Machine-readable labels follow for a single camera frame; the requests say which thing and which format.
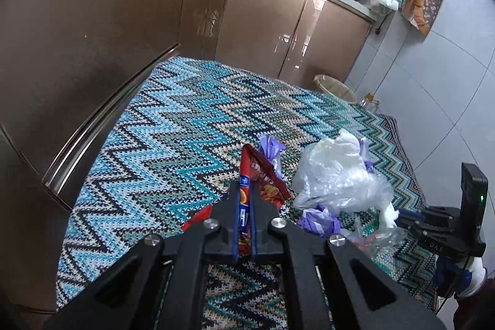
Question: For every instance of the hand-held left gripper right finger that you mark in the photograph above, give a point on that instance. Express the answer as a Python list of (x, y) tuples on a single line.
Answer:
[(253, 237)]

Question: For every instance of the cooking oil bottle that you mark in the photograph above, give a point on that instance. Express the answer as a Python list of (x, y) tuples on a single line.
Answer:
[(369, 102)]

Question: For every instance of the beige wastebasket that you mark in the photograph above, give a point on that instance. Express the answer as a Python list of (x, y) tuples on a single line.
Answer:
[(334, 88)]

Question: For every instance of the red snack packet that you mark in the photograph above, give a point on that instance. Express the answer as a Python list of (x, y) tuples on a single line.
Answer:
[(267, 187)]

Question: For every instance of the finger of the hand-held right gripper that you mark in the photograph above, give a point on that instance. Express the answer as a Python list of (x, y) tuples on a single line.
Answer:
[(419, 230), (410, 214)]

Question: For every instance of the brown kitchen cabinet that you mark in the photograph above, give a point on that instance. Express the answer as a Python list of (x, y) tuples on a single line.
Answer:
[(96, 24)]

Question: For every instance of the person's right forearm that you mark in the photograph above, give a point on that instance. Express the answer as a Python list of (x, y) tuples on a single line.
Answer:
[(470, 314)]

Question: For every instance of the large clear plastic bag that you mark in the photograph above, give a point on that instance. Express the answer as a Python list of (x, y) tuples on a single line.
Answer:
[(336, 171)]

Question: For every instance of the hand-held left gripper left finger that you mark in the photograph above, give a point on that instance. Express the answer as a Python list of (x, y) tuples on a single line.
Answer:
[(235, 229)]

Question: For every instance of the person's right hand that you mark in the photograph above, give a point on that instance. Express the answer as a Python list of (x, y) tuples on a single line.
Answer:
[(473, 276)]

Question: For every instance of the purple plastic bag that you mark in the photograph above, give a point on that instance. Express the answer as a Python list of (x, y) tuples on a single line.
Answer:
[(271, 150), (366, 156), (321, 220)]

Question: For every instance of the clear plastic wrap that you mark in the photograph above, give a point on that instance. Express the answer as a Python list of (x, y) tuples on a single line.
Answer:
[(373, 239)]

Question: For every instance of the zigzag knitted mat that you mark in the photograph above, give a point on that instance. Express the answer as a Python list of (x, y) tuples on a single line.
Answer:
[(174, 129)]

